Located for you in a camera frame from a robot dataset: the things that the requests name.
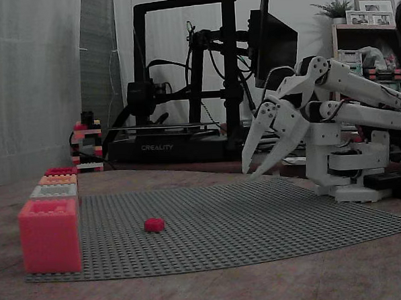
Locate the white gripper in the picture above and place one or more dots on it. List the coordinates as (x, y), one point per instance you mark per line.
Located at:
(283, 113)

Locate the small red round brick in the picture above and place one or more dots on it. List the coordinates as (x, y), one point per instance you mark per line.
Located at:
(154, 225)

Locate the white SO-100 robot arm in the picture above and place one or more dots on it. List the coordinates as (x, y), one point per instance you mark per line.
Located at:
(356, 115)

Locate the grey Lego baseplate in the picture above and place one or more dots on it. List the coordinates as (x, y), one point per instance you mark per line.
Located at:
(225, 229)

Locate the red and black brick tower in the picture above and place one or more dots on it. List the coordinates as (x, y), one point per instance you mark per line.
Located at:
(87, 135)

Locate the dark red lego brick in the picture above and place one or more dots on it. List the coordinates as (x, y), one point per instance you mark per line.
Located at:
(58, 171)

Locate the orange lego brick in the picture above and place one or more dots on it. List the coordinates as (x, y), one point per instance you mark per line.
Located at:
(55, 180)

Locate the grey lego brick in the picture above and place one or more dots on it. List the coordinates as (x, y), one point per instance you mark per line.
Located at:
(38, 193)

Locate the large red lego brick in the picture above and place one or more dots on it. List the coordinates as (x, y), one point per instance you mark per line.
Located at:
(50, 242)

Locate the black computer monitor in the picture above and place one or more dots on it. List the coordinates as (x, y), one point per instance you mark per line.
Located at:
(277, 42)

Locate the black Creality 3D printer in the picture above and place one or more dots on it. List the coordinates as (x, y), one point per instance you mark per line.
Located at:
(173, 146)

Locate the green storage crate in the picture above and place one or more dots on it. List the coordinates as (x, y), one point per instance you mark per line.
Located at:
(357, 68)

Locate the white storage crate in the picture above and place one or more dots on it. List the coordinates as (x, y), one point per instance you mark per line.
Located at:
(349, 55)

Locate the clear plastic bag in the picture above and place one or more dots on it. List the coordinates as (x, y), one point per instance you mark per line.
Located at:
(374, 56)

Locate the wooden shelf unit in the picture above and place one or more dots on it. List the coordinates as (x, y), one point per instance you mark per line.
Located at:
(366, 33)

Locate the green potted plant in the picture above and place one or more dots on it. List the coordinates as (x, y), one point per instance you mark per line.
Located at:
(336, 6)

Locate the wide white picture frame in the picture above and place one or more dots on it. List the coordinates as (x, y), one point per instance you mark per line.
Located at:
(368, 18)

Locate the large white picture frame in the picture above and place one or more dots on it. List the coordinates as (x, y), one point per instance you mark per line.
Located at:
(374, 3)

